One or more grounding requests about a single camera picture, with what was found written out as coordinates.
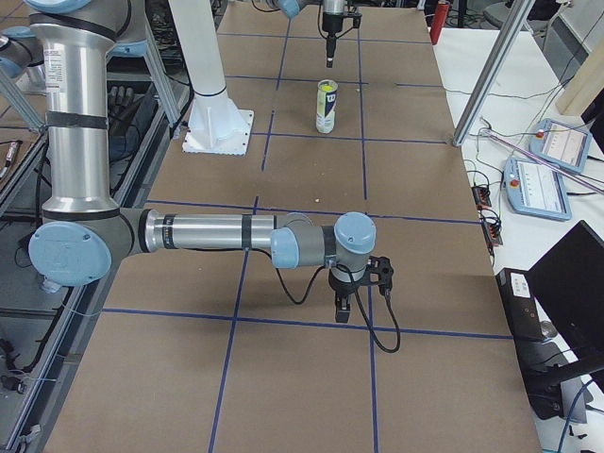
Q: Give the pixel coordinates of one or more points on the aluminium frame post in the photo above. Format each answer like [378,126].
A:
[503,44]

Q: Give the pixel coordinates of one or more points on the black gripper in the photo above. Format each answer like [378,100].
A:
[331,27]
[343,286]

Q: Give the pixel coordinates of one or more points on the orange connector block near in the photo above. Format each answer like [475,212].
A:
[492,232]

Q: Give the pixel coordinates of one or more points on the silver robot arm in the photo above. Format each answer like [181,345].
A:
[85,232]
[302,5]

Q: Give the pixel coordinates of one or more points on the red cylinder tube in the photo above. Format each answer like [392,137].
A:
[438,20]

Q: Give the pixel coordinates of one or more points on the black monitor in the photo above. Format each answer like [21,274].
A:
[567,281]

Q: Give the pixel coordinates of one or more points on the wooden board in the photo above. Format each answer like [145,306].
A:
[585,86]

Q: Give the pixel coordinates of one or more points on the orange connector block far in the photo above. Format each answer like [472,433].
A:
[481,195]

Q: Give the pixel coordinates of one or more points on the clear tennis ball can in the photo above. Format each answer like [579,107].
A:
[326,108]

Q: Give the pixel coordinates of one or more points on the black computer box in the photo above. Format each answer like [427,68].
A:
[551,380]

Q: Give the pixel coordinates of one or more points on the aluminium side frame rack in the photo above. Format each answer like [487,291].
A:
[45,326]

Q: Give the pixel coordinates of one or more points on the near blue teach pendant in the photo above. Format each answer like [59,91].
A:
[535,190]

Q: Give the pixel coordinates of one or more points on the far blue teach pendant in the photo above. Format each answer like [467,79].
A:
[561,144]

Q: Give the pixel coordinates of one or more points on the orange connector block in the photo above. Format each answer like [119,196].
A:
[481,195]
[492,232]

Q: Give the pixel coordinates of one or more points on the blue teach pendant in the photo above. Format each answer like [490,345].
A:
[561,144]
[535,190]

